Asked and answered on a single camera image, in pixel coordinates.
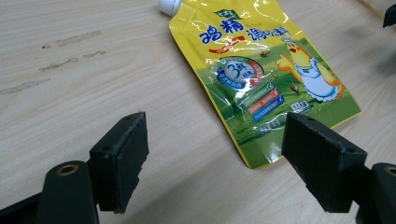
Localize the yellow green spouted seasoning pouch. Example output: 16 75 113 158
158 0 362 170

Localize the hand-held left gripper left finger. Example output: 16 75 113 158
88 111 150 215

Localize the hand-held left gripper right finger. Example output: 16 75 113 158
281 112 368 214

